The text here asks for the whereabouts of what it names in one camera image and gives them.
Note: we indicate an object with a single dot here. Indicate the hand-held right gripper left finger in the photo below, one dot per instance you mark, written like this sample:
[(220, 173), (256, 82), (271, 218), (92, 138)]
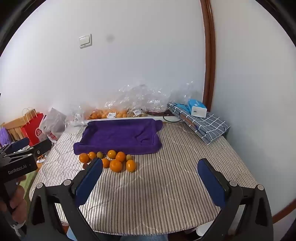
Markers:
[(89, 183)]

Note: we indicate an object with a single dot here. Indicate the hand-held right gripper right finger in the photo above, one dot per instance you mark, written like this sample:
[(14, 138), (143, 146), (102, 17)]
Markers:
[(212, 185)]

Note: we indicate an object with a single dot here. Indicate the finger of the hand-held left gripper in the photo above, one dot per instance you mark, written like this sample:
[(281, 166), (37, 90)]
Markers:
[(40, 147), (19, 143)]

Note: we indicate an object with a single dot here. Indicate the small yellow-green fruit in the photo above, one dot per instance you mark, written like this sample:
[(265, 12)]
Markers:
[(99, 154)]

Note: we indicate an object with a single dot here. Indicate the large orange mandarin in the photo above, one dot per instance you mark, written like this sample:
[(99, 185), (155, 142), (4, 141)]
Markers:
[(115, 166)]

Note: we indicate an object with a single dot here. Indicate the small oval yellow-orange citrus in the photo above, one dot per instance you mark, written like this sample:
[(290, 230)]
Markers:
[(130, 166)]

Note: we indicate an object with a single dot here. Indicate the small brownish-green fruit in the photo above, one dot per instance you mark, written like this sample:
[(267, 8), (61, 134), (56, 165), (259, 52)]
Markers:
[(129, 157)]

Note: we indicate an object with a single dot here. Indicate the purple towel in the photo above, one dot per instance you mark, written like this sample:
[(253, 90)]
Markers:
[(120, 136)]

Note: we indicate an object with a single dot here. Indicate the bag of brown fruits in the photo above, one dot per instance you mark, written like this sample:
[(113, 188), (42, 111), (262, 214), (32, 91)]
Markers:
[(137, 112)]

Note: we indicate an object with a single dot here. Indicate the person's left hand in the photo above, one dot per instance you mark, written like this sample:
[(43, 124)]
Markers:
[(19, 204)]

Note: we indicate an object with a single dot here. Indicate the wooden chair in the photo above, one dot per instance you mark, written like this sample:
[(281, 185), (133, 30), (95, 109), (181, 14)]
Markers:
[(12, 129)]

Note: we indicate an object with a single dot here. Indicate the purple bag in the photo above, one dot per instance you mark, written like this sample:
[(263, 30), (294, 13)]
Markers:
[(4, 137)]

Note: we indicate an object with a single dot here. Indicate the red paper bag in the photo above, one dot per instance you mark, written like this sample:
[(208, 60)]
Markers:
[(32, 131)]

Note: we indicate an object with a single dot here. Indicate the white plastic bag red print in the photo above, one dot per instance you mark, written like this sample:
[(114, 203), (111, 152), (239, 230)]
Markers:
[(54, 122)]

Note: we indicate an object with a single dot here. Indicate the clear plastic bag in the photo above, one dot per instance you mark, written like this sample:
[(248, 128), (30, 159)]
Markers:
[(185, 95), (134, 97), (75, 115)]

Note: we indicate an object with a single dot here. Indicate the striped bed sheet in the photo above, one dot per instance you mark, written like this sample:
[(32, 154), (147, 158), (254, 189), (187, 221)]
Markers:
[(157, 185)]

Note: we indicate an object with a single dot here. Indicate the grey checked folded blanket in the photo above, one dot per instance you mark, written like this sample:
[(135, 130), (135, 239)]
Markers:
[(203, 125)]

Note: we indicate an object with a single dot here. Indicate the bag of oranges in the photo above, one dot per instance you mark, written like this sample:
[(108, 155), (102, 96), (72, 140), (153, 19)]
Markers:
[(108, 114)]

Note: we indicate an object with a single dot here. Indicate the small white box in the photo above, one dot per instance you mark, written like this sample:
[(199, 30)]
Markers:
[(199, 112)]

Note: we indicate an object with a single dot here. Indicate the blue tissue pack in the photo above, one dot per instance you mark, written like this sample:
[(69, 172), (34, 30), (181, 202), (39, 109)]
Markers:
[(195, 104)]

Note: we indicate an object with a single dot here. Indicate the dark red packet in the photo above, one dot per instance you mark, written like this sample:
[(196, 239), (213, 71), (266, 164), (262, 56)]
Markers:
[(157, 113)]

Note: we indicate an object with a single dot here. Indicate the white light switch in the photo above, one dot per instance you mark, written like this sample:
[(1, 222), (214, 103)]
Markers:
[(85, 40)]

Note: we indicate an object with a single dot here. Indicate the brown wooden door frame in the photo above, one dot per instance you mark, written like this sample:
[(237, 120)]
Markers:
[(209, 58)]

